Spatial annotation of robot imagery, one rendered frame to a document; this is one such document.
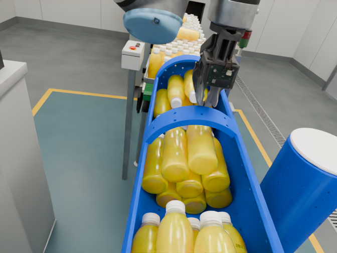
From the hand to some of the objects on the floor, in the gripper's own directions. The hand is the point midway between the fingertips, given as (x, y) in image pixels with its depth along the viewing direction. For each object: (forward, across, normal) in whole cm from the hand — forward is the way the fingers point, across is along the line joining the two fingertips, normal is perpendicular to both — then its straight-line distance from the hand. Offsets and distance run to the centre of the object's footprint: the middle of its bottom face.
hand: (202, 104), depth 60 cm
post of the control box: (+124, -29, +79) cm, 149 cm away
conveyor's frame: (+124, 0, +145) cm, 190 cm away
